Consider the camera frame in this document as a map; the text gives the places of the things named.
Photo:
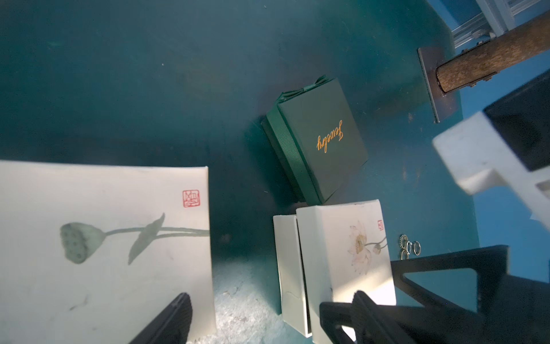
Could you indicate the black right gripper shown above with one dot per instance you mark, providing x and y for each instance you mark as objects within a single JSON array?
[{"x": 509, "y": 309}]

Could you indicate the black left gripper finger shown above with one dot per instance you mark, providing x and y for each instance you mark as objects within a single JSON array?
[{"x": 171, "y": 326}]

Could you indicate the white lotus box lid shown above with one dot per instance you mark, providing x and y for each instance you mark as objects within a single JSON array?
[{"x": 92, "y": 254}]

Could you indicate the white box base black insert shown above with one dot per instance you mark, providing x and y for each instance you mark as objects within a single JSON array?
[{"x": 295, "y": 311}]

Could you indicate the white flower gift box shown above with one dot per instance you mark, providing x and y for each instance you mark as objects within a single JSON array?
[{"x": 344, "y": 249}]

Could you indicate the green jewelry box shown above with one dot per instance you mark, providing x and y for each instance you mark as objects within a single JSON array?
[{"x": 316, "y": 139}]

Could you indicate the brown tree base plate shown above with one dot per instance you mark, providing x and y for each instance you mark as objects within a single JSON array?
[{"x": 444, "y": 78}]

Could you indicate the right aluminium frame post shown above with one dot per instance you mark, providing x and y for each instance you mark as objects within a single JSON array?
[{"x": 495, "y": 19}]

